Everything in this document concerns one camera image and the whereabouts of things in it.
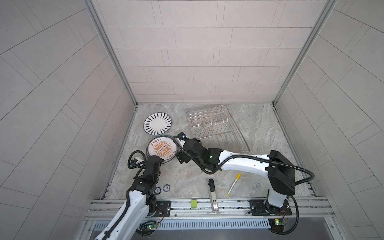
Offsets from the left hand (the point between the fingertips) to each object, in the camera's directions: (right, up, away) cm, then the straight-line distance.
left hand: (162, 152), depth 84 cm
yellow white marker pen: (+42, -13, -4) cm, 44 cm away
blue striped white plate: (-8, +15, +18) cm, 25 cm away
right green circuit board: (+57, -29, -16) cm, 66 cm away
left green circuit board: (-3, -30, -15) cm, 34 cm away
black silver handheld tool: (+28, -17, -12) cm, 35 cm away
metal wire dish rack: (+32, +13, +17) cm, 39 cm away
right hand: (+11, +3, -7) cm, 13 cm away
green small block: (+18, -22, -12) cm, 31 cm away
